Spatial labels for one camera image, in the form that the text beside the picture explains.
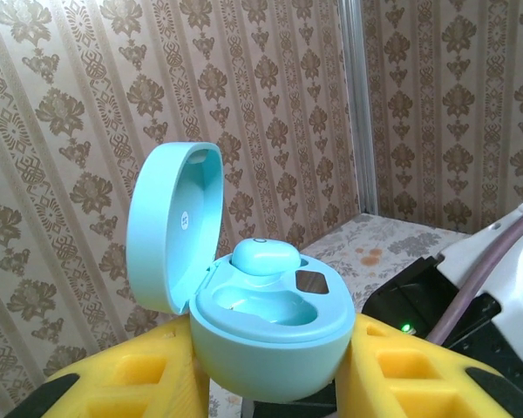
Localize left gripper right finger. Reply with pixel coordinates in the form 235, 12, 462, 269
333, 312, 523, 418

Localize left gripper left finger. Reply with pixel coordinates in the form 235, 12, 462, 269
2, 318, 213, 418

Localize blue earbud charging case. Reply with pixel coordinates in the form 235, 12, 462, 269
125, 141, 358, 404

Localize blue earbud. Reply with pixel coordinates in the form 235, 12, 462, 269
229, 238, 302, 288

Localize aluminium corner post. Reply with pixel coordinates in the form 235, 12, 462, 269
338, 0, 378, 215

